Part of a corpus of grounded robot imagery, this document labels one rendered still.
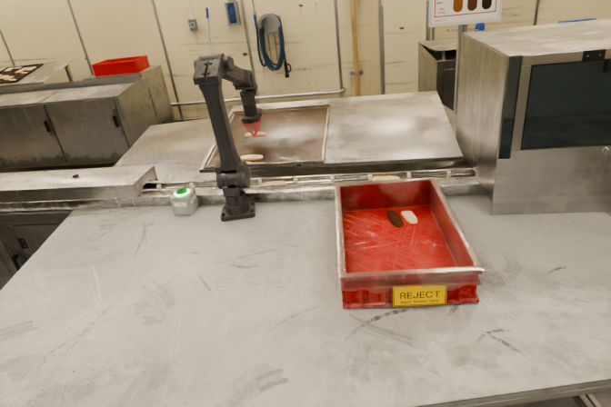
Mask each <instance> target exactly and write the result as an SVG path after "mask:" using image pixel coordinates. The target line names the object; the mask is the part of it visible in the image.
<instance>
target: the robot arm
mask: <svg viewBox="0 0 611 407"><path fill-rule="evenodd" d="M194 68H195V72H194V76H193V80H194V84H195V85H197V84H198V87H199V89H200V90H201V92H202V94H203V97H204V98H205V103H206V107H207V111H208V113H209V117H210V121H211V125H212V127H213V131H214V135H215V140H216V144H217V148H218V152H219V155H220V162H217V163H216V164H215V173H216V183H217V187H218V188H219V189H220V190H223V194H224V197H225V206H223V208H222V212H221V216H220V217H221V221H222V222H225V221H232V220H239V219H246V218H253V217H255V209H256V205H255V202H252V203H249V199H248V198H247V197H246V195H245V191H244V190H243V189H245V188H249V187H250V183H251V176H250V171H249V168H248V166H247V165H246V160H241V158H240V156H239V155H238V153H237V150H236V149H235V142H234V138H233V135H232V131H231V127H230V123H229V119H228V115H227V111H226V108H225V100H224V97H223V91H222V82H223V81H222V78H223V79H225V80H227V81H229V82H232V84H233V86H234V87H235V89H236V90H241V91H240V92H239V93H240V96H241V100H242V105H243V108H244V112H245V114H244V115H243V117H242V118H241V120H242V122H243V126H244V127H245V128H246V129H247V130H248V131H249V132H250V134H251V135H252V136H256V134H257V132H259V127H260V124H261V120H262V114H261V113H260V112H262V109H261V108H257V107H256V102H255V94H256V91H257V88H258V86H257V84H256V82H255V78H254V74H252V71H250V70H246V69H242V68H240V67H238V66H237V65H235V64H234V58H232V57H231V56H225V54H216V55H199V56H198V59H195V60H194ZM249 125H252V127H253V129H254V130H255V133H253V132H252V130H251V129H250V127H249Z"/></svg>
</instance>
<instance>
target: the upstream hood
mask: <svg viewBox="0 0 611 407"><path fill-rule="evenodd" d="M153 181H158V179H157V175H156V172H155V166H154V165H142V166H125V167H107V168H91V169H74V170H56V171H38V172H21V173H4V174H0V203H18V202H41V201H63V200H85V199H108V198H131V197H137V196H138V195H139V194H140V193H142V192H143V191H144V189H143V186H144V185H145V184H146V183H147V182H153Z"/></svg>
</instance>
